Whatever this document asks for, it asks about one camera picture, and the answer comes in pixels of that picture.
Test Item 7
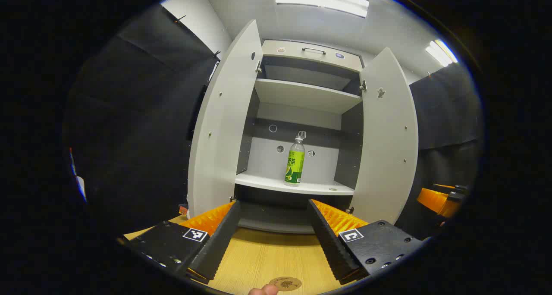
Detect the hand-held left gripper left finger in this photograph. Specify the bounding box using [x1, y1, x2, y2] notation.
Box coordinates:
[119, 200, 241, 285]

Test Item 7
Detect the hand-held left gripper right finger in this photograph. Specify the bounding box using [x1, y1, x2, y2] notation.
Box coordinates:
[307, 199, 425, 286]

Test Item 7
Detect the round wooden coaster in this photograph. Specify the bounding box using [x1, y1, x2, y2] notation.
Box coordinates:
[269, 276, 302, 292]

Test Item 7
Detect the white cabinet door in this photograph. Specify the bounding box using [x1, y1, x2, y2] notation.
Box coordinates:
[348, 47, 420, 237]
[188, 20, 263, 220]

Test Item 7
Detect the green label plastic bottle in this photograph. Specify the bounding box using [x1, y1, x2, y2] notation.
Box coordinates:
[284, 135, 306, 187]

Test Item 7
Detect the white and grey cabinet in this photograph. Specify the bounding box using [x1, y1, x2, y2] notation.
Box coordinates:
[235, 40, 365, 234]

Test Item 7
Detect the white cabinet shelf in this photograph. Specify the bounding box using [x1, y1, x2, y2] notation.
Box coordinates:
[254, 78, 363, 114]
[235, 171, 355, 196]

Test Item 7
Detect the white cabinet drawer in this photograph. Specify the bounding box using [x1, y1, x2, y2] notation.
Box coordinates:
[262, 40, 363, 72]

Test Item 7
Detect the black backdrop cloth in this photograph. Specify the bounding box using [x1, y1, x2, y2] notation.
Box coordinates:
[65, 4, 483, 239]

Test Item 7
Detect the small ceiling light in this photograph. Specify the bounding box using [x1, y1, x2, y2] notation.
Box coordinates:
[425, 39, 458, 67]

